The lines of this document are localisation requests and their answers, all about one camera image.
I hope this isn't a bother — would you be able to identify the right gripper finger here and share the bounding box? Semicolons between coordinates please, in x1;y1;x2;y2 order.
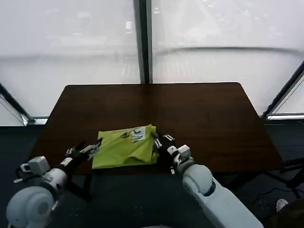
151;130;163;152
162;133;177;143

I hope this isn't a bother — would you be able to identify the lime green t-shirt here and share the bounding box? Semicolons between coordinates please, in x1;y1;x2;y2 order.
91;123;160;170

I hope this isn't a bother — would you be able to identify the black table leg frame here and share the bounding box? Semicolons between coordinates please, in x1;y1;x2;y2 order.
67;174;93;202
260;158;304;199

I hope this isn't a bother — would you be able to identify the dark brown bulky object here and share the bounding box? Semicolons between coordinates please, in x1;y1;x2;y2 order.
273;197;304;228

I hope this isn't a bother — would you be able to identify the black vertical window post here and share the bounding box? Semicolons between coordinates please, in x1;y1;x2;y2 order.
133;0;153;85

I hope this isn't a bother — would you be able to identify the white rounded object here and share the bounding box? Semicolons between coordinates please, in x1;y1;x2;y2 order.
276;199;289;213

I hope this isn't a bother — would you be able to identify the black floor cable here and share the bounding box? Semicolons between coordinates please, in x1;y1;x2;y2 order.
247;184;299;209

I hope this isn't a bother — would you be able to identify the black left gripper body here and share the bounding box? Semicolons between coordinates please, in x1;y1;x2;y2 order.
67;141;92;167

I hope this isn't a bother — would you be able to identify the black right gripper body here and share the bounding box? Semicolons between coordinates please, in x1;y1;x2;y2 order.
156;139;178;164

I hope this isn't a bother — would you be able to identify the slanted dark window frame bar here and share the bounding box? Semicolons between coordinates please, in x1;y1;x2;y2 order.
261;60;304;119
0;83;36;126

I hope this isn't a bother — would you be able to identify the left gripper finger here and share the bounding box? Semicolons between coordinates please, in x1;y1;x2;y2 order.
81;139;104;153
86;148;101;161

